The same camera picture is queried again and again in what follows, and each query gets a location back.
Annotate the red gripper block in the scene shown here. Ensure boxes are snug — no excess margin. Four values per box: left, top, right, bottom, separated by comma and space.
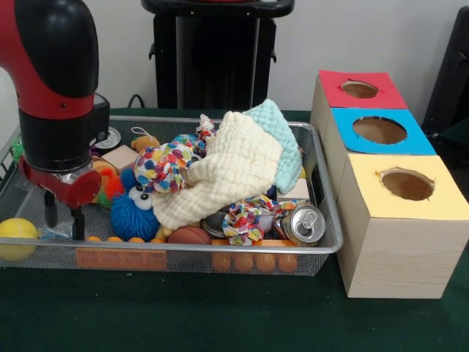
18, 155, 103, 241

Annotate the crushed clear plastic bottle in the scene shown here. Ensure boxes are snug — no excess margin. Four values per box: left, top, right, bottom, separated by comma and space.
38, 221, 74, 241

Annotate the cream waffle cloth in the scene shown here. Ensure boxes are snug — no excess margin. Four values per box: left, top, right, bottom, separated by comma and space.
152, 109, 284, 230

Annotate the mint green waffle cloth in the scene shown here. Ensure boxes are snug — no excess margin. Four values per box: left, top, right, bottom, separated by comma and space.
244, 98, 304, 194

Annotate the shallow silver mesh bin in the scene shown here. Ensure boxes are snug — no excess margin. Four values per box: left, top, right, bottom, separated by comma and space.
0, 113, 345, 276

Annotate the wooden box with three holes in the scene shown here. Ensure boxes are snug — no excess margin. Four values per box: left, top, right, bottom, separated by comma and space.
310, 70, 469, 300

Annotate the yellow ball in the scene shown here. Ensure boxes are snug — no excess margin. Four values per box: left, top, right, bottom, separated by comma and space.
0, 218, 39, 261

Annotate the blue spiky rubber ball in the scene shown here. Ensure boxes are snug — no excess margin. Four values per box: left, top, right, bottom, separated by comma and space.
109, 183, 161, 243

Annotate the plain wooden cube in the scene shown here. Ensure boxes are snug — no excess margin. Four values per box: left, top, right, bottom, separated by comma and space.
101, 144, 137, 173

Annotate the dark green table cloth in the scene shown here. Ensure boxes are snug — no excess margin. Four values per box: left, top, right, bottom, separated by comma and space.
0, 106, 469, 352
435, 120, 469, 177

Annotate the crushed metal can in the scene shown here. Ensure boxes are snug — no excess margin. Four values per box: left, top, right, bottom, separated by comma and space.
281, 203, 327, 247

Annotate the black stand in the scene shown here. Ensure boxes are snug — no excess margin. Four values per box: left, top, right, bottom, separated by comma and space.
421, 5, 469, 129

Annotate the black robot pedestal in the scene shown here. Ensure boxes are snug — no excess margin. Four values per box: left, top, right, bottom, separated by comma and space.
141, 0, 296, 110

